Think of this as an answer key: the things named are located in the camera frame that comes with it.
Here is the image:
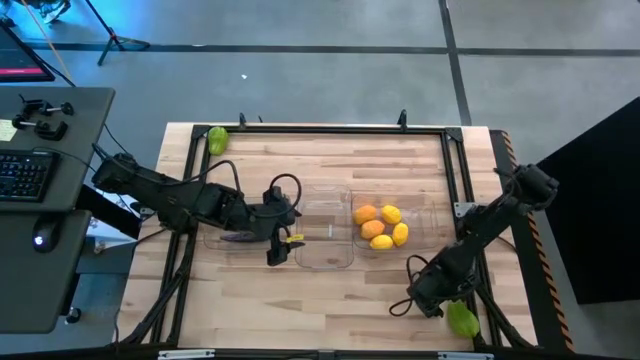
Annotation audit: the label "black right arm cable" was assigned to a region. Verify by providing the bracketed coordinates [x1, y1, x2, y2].
[388, 253, 427, 318]

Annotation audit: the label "black screw clamp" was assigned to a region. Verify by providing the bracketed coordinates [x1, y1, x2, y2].
[18, 94, 76, 117]
[10, 115, 70, 142]

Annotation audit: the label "black screen with pink bar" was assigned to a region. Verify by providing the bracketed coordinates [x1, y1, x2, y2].
[0, 22, 56, 84]

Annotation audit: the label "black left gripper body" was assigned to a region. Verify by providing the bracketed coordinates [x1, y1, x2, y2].
[244, 198, 302, 239]

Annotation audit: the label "wide clear plastic bin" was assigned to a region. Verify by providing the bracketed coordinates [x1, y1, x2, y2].
[351, 192, 436, 251]
[202, 192, 293, 251]

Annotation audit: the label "black tripod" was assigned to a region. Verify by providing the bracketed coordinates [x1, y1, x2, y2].
[82, 0, 151, 67]

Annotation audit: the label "black floor panel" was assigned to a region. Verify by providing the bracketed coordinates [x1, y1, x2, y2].
[537, 97, 640, 305]

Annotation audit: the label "black backlit keyboard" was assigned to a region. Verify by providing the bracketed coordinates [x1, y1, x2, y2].
[0, 148, 62, 203]

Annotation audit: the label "tall clear plastic bin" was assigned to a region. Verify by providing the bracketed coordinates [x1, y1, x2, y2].
[293, 183, 355, 270]

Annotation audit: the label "dark grey desk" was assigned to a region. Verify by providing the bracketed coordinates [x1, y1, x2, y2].
[0, 87, 117, 335]

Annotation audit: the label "black computer mouse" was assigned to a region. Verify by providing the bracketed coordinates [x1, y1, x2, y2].
[31, 222, 62, 254]

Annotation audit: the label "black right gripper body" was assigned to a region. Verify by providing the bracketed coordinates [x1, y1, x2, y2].
[410, 264, 474, 318]

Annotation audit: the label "silver metal bracket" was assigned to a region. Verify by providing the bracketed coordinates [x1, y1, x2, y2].
[437, 351, 495, 360]
[157, 348, 217, 360]

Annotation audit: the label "thin tan rod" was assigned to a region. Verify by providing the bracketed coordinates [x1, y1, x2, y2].
[19, 0, 77, 87]

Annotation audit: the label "orange fruit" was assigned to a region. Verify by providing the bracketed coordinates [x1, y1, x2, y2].
[360, 219, 386, 241]
[353, 204, 378, 226]

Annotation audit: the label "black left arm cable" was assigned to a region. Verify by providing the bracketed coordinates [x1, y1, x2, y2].
[197, 158, 304, 224]

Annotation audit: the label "black aluminium table frame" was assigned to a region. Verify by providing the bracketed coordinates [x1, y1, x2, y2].
[112, 122, 539, 352]

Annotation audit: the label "white papers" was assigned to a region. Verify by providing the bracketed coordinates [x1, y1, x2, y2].
[85, 215, 144, 252]

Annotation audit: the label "green bell pepper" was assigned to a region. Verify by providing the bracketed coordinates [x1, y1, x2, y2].
[446, 299, 481, 340]
[207, 125, 231, 157]

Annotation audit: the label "pale sticky note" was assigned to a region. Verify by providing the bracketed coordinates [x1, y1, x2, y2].
[0, 118, 19, 143]

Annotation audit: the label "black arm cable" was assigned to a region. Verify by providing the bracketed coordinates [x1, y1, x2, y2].
[197, 158, 304, 224]
[388, 253, 427, 318]

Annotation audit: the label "purple eggplant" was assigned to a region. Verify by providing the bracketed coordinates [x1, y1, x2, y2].
[220, 230, 269, 245]

